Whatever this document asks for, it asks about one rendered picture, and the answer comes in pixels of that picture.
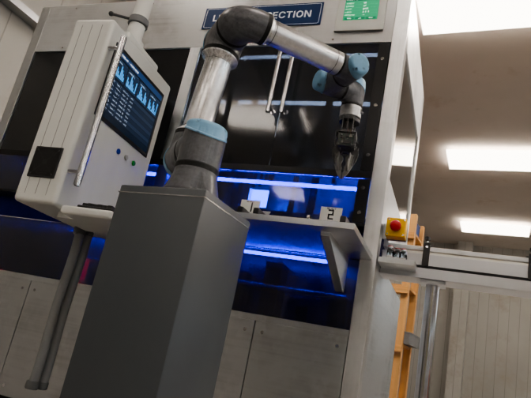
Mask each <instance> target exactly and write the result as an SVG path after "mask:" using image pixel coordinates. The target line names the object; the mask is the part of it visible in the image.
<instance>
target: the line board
mask: <svg viewBox="0 0 531 398"><path fill-rule="evenodd" d="M252 7H254V8H258V9H262V10H264V11H266V12H267V13H271V14H272V15H274V18H275V20H276V21H279V22H281V23H282V24H286V25H287V26H295V25H314V24H321V19H322V11H323V7H324V2H311V3H296V4H283V5H269V6H252ZM226 9H227V8H214V9H207V10H206V13H205V18H204V21H203V24H202V27H201V29H211V27H212V26H213V25H214V24H215V22H216V21H217V19H218V18H219V16H220V15H221V14H222V13H223V12H224V11H225V10H226Z"/></svg>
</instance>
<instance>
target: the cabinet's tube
mask: <svg viewBox="0 0 531 398"><path fill-rule="evenodd" d="M153 3H154V0H137V1H136V4H135V7H134V11H133V14H131V15H130V17H126V16H123V15H120V14H117V13H114V12H113V11H110V12H109V13H108V14H109V16H111V17H112V16H116V17H121V18H124V19H127V20H128V25H129V27H128V29H127V31H128V32H130V33H131V34H132V35H133V36H134V38H135V39H136V40H137V41H138V42H139V43H140V44H141V46H142V47H144V44H143V42H142V38H143V35H144V33H145V32H146V31H147V29H148V26H149V21H148V19H149V15H150V13H151V9H152V7H153Z"/></svg>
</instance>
